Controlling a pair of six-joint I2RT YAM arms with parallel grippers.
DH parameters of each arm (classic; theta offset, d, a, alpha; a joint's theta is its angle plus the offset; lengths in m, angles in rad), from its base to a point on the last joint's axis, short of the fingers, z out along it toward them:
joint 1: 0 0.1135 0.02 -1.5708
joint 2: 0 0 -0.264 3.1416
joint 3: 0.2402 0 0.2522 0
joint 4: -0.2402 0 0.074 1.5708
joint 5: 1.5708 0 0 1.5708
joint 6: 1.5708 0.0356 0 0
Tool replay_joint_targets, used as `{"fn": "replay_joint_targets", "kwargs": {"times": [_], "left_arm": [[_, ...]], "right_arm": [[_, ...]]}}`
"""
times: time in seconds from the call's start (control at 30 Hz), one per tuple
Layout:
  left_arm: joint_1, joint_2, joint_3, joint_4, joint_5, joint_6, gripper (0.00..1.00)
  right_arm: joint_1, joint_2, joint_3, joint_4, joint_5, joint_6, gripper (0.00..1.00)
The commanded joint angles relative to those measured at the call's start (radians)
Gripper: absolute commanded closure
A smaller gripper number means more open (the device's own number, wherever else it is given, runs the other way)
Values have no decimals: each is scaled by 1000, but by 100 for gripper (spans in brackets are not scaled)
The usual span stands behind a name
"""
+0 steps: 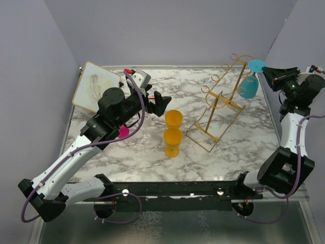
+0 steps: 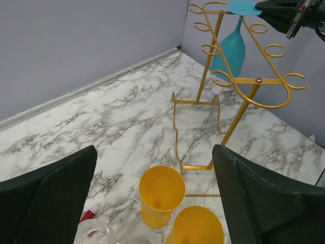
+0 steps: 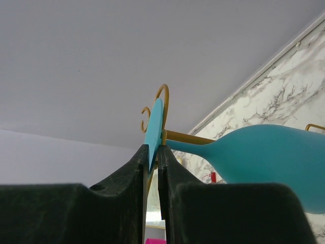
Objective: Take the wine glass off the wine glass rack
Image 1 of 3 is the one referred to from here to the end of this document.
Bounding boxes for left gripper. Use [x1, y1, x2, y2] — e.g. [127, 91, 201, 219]
[115, 84, 172, 128]

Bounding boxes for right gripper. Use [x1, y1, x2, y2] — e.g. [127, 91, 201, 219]
[262, 68, 301, 100]

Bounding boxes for yellow wine glass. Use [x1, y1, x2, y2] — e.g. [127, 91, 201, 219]
[165, 110, 183, 129]
[163, 128, 183, 158]

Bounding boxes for blue plastic wine glass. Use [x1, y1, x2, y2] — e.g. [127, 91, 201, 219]
[237, 59, 266, 99]

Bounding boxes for pink plastic wine glass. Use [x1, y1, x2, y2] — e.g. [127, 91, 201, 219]
[118, 126, 129, 138]

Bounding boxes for gold wire glass rack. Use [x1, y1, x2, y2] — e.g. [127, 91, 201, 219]
[186, 53, 254, 153]

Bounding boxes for clear wine glass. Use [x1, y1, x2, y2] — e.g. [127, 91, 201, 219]
[141, 113, 152, 139]

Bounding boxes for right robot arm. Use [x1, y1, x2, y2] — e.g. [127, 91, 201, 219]
[233, 65, 324, 199]

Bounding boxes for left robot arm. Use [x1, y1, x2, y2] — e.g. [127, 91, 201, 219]
[18, 87, 171, 222]

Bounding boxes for small red white box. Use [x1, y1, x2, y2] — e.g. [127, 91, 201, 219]
[148, 94, 155, 100]

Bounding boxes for small framed whiteboard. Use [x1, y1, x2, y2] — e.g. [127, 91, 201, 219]
[72, 62, 121, 112]

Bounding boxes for black base crossbar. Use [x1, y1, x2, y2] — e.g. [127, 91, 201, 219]
[93, 174, 262, 218]

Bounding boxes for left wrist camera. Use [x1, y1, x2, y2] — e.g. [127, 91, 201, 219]
[123, 69, 151, 97]

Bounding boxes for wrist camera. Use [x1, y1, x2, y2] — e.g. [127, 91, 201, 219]
[297, 65, 324, 85]
[123, 69, 151, 97]

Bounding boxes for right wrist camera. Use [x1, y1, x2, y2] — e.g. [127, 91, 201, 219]
[297, 65, 324, 85]

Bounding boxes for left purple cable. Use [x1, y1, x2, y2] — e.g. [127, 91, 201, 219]
[20, 70, 146, 223]

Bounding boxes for purple cable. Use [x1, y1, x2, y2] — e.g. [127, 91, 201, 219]
[235, 71, 325, 224]
[20, 70, 146, 223]

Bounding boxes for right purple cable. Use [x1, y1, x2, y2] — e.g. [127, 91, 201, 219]
[235, 71, 325, 224]

